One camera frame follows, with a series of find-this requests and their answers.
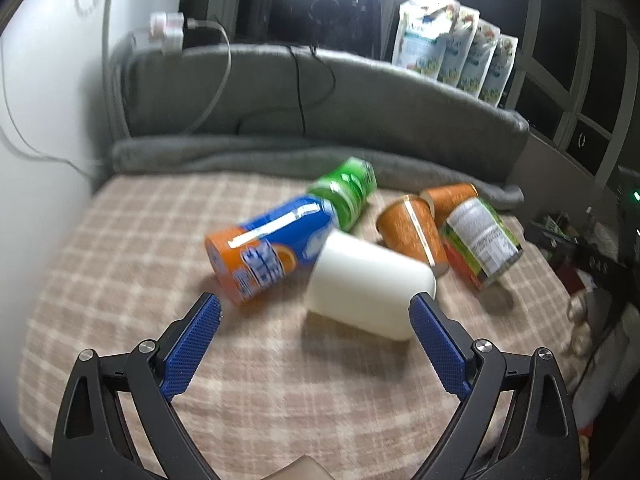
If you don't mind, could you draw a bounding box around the green labelled clear jar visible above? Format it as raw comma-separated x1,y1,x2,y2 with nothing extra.
439,197,523,289

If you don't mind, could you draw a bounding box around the white plastic cup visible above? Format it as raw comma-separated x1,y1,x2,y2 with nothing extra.
304,230,437,341

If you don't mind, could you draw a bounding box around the orange paper cup near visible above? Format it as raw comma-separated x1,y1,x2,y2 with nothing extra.
375,194,449,278

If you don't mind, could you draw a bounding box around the orange paper cup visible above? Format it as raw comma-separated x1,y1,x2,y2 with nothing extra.
375,194,449,278
420,182,478,228

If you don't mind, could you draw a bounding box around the orange paper cup far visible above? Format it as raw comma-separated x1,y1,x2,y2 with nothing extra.
420,182,478,228

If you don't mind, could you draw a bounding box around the plaid beige blanket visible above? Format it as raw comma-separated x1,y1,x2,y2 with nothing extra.
18,171,576,480

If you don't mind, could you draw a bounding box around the grey rolled fleece blanket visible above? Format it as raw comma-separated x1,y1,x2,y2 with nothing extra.
111,136,524,210

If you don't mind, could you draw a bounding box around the green drink can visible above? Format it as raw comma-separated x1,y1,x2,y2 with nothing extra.
307,157,378,232

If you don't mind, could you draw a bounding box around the grey sofa backrest cushion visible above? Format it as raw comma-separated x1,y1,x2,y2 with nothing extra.
116,44,529,183

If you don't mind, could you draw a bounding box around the black cable on sofa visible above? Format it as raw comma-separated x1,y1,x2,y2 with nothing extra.
235,45,338,137

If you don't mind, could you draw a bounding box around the white charger cable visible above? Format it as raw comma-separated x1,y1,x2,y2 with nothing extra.
180,18,234,135

